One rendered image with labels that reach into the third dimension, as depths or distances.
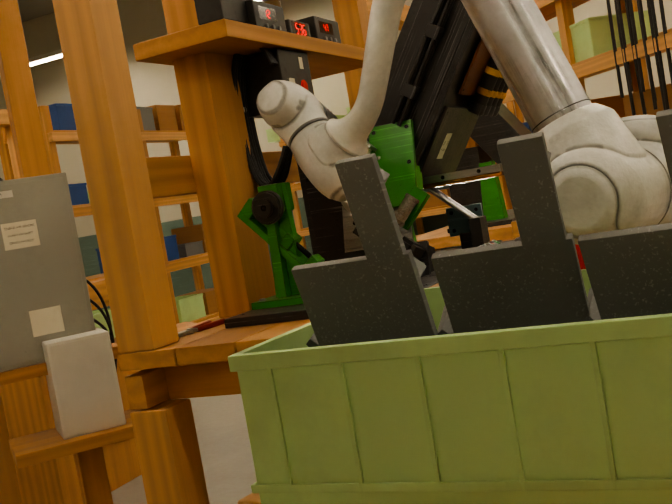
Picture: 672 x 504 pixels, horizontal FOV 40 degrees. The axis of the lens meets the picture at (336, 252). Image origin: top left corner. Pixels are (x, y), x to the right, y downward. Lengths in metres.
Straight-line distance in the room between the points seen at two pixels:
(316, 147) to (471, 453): 1.03
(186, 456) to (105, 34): 0.85
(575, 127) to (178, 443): 0.99
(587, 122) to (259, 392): 0.68
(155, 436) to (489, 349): 1.12
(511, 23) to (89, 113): 0.85
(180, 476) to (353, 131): 0.77
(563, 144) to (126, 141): 0.87
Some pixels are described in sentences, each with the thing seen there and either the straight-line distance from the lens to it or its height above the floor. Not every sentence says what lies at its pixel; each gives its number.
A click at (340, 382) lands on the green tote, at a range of 0.95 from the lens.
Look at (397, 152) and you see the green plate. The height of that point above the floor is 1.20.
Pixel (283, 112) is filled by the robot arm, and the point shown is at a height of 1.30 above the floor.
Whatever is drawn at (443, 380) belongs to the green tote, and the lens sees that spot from 0.91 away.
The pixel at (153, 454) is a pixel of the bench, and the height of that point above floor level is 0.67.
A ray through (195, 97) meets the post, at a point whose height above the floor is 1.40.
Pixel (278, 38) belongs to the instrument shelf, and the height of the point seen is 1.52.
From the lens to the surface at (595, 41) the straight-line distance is 5.38.
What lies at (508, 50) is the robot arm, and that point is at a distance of 1.49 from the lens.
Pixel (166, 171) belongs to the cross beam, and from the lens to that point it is 2.11.
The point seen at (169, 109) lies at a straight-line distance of 8.75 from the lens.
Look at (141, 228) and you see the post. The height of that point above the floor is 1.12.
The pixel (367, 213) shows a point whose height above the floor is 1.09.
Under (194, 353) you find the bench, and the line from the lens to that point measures 1.79.
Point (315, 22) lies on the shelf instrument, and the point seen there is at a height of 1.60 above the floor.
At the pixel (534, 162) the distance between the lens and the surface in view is 0.92.
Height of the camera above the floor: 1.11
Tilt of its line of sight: 3 degrees down
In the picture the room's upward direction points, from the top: 10 degrees counter-clockwise
